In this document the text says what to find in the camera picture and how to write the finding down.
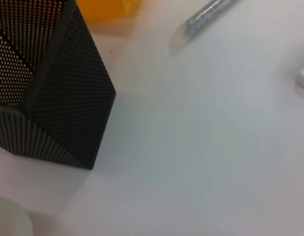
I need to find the yellow plastic bin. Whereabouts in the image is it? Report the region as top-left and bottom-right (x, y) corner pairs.
(74, 0), (140, 24)

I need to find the grey glitter pen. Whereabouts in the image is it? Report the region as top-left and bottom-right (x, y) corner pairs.
(168, 0), (241, 56)

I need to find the black mesh pen holder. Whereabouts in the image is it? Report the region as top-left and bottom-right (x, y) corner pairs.
(0, 0), (117, 170)

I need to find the clear green-label water bottle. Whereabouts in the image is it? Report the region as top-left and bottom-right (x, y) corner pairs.
(0, 196), (33, 236)

